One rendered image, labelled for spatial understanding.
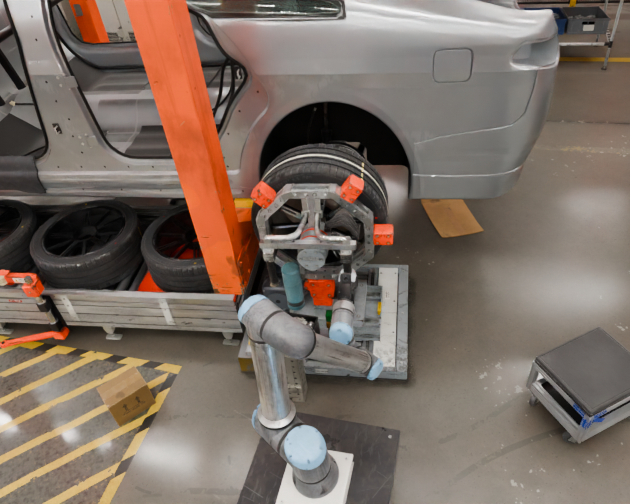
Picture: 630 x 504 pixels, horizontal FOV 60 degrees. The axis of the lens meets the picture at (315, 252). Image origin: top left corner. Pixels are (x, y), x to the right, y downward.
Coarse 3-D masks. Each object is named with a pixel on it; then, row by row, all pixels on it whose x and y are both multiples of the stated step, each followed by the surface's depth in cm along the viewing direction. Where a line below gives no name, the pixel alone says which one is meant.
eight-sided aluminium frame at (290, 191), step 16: (288, 192) 239; (304, 192) 238; (320, 192) 237; (336, 192) 236; (272, 208) 246; (352, 208) 240; (368, 208) 246; (256, 224) 254; (368, 224) 245; (368, 240) 251; (288, 256) 272; (368, 256) 257; (304, 272) 272; (320, 272) 271; (336, 272) 270
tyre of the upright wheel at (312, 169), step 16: (320, 144) 256; (288, 160) 251; (304, 160) 246; (320, 160) 244; (336, 160) 246; (352, 160) 250; (272, 176) 249; (288, 176) 243; (304, 176) 242; (320, 176) 241; (336, 176) 240; (368, 176) 250; (368, 192) 244; (384, 192) 260; (256, 208) 258; (384, 208) 254
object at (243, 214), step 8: (240, 208) 308; (248, 208) 307; (240, 216) 302; (248, 216) 301; (240, 224) 276; (248, 224) 290; (248, 232) 290; (248, 240) 285; (256, 240) 299; (248, 248) 284; (256, 248) 299; (248, 256) 284
